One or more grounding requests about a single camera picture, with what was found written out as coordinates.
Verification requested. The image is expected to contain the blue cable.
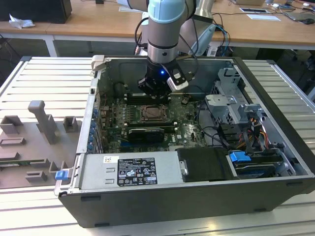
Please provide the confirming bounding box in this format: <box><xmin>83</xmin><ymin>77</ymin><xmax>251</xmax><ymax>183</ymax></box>
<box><xmin>216</xmin><ymin>23</ymin><xmax>232</xmax><ymax>57</ymax></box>

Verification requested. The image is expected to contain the metal socket cover frame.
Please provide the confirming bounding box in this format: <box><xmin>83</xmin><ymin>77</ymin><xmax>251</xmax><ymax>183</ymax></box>
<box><xmin>140</xmin><ymin>105</ymin><xmax>171</xmax><ymax>123</ymax></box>

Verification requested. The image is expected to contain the silver perforated drive cage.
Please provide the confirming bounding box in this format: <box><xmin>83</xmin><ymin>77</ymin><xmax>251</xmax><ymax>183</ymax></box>
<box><xmin>204</xmin><ymin>67</ymin><xmax>265</xmax><ymax>125</ymax></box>

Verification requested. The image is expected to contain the white printed paper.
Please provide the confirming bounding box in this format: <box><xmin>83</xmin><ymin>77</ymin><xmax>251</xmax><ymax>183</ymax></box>
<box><xmin>119</xmin><ymin>6</ymin><xmax>145</xmax><ymax>12</ymax></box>

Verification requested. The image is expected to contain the hard disk in blue carrier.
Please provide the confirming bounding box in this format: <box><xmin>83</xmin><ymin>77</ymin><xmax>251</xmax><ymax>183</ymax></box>
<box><xmin>227</xmin><ymin>151</ymin><xmax>284</xmax><ymax>180</ymax></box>

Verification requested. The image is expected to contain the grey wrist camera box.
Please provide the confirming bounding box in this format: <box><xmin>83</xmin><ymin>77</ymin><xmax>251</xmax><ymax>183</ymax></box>
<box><xmin>137</xmin><ymin>77</ymin><xmax>150</xmax><ymax>93</ymax></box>

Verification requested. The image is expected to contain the green RAM stick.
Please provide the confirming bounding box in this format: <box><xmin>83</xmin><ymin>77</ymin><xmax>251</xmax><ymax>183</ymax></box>
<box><xmin>0</xmin><ymin>159</ymin><xmax>34</xmax><ymax>168</ymax></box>

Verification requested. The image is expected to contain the silver power supply with label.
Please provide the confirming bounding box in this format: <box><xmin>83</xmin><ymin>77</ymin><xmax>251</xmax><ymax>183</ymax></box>
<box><xmin>71</xmin><ymin>150</ymin><xmax>189</xmax><ymax>191</ymax></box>

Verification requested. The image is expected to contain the black internal cable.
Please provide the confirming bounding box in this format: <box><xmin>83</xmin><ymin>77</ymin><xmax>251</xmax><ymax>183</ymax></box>
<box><xmin>196</xmin><ymin>100</ymin><xmax>231</xmax><ymax>150</ymax></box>

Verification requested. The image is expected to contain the black plastic shroud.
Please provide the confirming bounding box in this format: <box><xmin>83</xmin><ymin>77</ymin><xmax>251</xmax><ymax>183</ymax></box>
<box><xmin>176</xmin><ymin>147</ymin><xmax>238</xmax><ymax>183</ymax></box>

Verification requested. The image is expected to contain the yellow red wire bundle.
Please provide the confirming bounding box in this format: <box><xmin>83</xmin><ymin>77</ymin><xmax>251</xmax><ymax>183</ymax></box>
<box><xmin>237</xmin><ymin>117</ymin><xmax>269</xmax><ymax>150</ymax></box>

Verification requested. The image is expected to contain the white crumpled paper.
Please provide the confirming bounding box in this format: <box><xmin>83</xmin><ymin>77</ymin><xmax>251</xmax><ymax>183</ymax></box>
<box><xmin>8</xmin><ymin>13</ymin><xmax>35</xmax><ymax>30</ymax></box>

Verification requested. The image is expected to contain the wooden desk with white legs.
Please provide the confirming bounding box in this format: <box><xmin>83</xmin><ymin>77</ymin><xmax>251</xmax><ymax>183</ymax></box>
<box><xmin>210</xmin><ymin>0</ymin><xmax>315</xmax><ymax>51</ymax></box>
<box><xmin>0</xmin><ymin>0</ymin><xmax>148</xmax><ymax>58</ymax></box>

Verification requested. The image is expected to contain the black graphics card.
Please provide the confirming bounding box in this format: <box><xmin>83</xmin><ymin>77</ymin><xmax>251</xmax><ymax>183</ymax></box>
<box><xmin>127</xmin><ymin>127</ymin><xmax>165</xmax><ymax>145</ymax></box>

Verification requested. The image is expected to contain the pale blue teach pendant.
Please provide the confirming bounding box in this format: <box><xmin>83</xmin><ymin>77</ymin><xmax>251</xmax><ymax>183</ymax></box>
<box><xmin>190</xmin><ymin>23</ymin><xmax>217</xmax><ymax>56</ymax></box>

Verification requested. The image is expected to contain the brown cardboard box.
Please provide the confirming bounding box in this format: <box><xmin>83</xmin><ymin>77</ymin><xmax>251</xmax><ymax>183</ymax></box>
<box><xmin>232</xmin><ymin>0</ymin><xmax>268</xmax><ymax>7</ymax></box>

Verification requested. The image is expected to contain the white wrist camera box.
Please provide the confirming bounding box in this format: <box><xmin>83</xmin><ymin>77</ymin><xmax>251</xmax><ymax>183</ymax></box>
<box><xmin>167</xmin><ymin>64</ymin><xmax>189</xmax><ymax>92</ymax></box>

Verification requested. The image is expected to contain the CPU socket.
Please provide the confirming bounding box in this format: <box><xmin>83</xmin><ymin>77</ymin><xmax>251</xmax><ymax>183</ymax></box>
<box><xmin>139</xmin><ymin>104</ymin><xmax>172</xmax><ymax>123</ymax></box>

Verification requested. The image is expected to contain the green motherboard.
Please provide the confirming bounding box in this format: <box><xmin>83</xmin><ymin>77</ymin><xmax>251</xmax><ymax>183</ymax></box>
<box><xmin>98</xmin><ymin>93</ymin><xmax>222</xmax><ymax>153</ymax></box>

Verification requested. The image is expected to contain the black computer box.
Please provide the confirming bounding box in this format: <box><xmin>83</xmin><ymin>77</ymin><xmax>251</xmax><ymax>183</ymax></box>
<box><xmin>0</xmin><ymin>0</ymin><xmax>73</xmax><ymax>25</ymax></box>

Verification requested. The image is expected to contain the black and white tablet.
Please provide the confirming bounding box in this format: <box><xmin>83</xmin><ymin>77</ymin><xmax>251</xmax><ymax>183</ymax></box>
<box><xmin>240</xmin><ymin>7</ymin><xmax>269</xmax><ymax>14</ymax></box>

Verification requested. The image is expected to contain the grey plastic case latch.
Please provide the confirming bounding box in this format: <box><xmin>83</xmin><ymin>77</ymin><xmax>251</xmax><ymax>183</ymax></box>
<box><xmin>90</xmin><ymin>54</ymin><xmax>107</xmax><ymax>72</ymax></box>

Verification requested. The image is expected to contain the grey parts rack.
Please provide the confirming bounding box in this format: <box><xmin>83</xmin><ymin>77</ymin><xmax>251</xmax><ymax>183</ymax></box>
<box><xmin>0</xmin><ymin>99</ymin><xmax>83</xmax><ymax>190</ymax></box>

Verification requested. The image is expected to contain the black and silver PC case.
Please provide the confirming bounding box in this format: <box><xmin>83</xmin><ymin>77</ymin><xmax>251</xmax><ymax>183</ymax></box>
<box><xmin>54</xmin><ymin>54</ymin><xmax>315</xmax><ymax>228</ymax></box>

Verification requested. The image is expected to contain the grey laptop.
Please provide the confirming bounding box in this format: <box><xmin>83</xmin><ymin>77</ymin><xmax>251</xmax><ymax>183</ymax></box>
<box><xmin>284</xmin><ymin>11</ymin><xmax>315</xmax><ymax>22</ymax></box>

